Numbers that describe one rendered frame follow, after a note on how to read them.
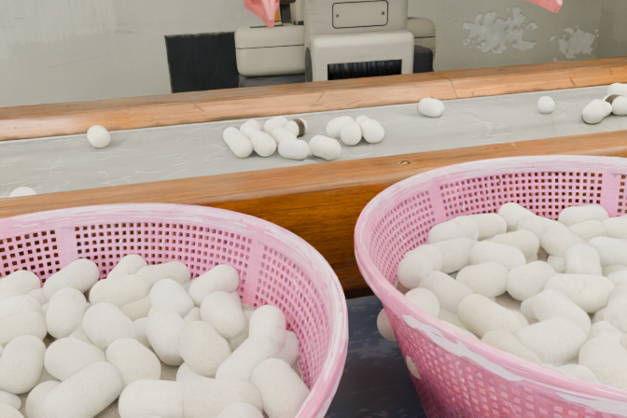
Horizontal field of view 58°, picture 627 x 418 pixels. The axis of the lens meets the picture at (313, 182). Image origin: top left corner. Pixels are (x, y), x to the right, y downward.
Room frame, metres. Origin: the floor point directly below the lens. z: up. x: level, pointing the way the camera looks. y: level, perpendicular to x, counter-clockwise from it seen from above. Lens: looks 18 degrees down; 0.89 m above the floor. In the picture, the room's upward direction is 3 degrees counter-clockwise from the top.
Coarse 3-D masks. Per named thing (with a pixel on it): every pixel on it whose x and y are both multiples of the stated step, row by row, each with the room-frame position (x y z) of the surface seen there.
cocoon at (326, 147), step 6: (312, 138) 0.52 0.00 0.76; (318, 138) 0.51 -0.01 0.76; (324, 138) 0.51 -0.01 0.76; (330, 138) 0.50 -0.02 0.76; (312, 144) 0.51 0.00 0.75; (318, 144) 0.50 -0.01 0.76; (324, 144) 0.50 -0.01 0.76; (330, 144) 0.50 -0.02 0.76; (336, 144) 0.50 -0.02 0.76; (312, 150) 0.51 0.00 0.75; (318, 150) 0.50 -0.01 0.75; (324, 150) 0.49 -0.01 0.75; (330, 150) 0.49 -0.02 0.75; (336, 150) 0.49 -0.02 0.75; (318, 156) 0.51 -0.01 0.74; (324, 156) 0.50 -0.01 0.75; (330, 156) 0.49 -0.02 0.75; (336, 156) 0.50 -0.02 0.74
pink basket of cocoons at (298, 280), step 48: (48, 240) 0.31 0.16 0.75; (96, 240) 0.32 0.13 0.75; (144, 240) 0.32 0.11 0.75; (192, 240) 0.31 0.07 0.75; (240, 240) 0.29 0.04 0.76; (288, 240) 0.26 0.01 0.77; (240, 288) 0.28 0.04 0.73; (288, 288) 0.25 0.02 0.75; (336, 288) 0.21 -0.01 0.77; (336, 336) 0.17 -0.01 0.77; (336, 384) 0.15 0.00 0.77
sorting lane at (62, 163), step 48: (528, 96) 0.76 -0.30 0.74; (576, 96) 0.74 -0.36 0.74; (0, 144) 0.64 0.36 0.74; (48, 144) 0.63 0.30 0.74; (144, 144) 0.60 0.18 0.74; (192, 144) 0.59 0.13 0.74; (384, 144) 0.55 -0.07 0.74; (432, 144) 0.54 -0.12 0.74; (480, 144) 0.53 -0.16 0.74; (0, 192) 0.46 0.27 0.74; (48, 192) 0.45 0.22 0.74
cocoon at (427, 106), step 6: (420, 102) 0.67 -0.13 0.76; (426, 102) 0.66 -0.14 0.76; (432, 102) 0.66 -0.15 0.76; (438, 102) 0.66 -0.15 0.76; (420, 108) 0.67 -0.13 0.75; (426, 108) 0.66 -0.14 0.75; (432, 108) 0.65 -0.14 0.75; (438, 108) 0.65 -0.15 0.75; (426, 114) 0.66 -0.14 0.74; (432, 114) 0.65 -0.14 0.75; (438, 114) 0.65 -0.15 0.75
